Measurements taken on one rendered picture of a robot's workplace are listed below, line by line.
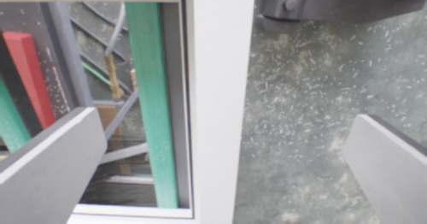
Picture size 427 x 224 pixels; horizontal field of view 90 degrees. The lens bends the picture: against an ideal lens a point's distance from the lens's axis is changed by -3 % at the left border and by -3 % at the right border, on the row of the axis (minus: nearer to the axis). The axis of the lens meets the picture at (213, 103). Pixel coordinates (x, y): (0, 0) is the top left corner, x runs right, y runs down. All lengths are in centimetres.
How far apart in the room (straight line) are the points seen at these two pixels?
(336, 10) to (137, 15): 89
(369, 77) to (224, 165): 127
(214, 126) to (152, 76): 11
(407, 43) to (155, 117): 136
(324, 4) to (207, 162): 88
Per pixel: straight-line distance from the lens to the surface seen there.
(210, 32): 18
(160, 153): 34
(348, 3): 107
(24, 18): 69
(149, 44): 26
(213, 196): 28
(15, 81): 41
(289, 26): 97
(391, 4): 116
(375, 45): 139
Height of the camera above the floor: 111
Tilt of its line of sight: 61 degrees down
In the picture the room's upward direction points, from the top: 178 degrees counter-clockwise
